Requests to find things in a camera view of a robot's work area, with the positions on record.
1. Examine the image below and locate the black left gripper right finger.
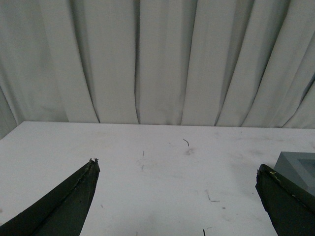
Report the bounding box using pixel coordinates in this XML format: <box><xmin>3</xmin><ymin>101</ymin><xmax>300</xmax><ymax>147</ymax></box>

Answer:
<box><xmin>255</xmin><ymin>164</ymin><xmax>315</xmax><ymax>236</ymax></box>

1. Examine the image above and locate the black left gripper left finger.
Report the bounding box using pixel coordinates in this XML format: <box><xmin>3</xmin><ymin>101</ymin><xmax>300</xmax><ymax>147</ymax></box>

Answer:
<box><xmin>0</xmin><ymin>159</ymin><xmax>100</xmax><ymax>236</ymax></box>

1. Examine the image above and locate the gray square base block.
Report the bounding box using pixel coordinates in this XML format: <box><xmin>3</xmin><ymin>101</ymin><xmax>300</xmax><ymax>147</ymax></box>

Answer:
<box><xmin>274</xmin><ymin>152</ymin><xmax>315</xmax><ymax>196</ymax></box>

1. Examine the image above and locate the white pleated curtain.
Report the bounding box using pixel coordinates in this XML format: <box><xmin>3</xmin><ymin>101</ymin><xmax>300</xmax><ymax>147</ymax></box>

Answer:
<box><xmin>0</xmin><ymin>0</ymin><xmax>315</xmax><ymax>137</ymax></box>

